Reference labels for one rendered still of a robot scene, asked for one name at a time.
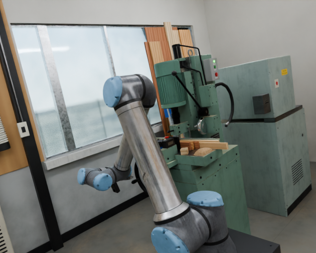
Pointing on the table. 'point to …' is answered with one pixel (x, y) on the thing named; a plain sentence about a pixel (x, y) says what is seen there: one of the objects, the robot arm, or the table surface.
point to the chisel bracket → (179, 128)
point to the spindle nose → (175, 115)
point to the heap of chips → (203, 151)
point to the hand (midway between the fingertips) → (131, 177)
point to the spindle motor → (169, 84)
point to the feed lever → (192, 97)
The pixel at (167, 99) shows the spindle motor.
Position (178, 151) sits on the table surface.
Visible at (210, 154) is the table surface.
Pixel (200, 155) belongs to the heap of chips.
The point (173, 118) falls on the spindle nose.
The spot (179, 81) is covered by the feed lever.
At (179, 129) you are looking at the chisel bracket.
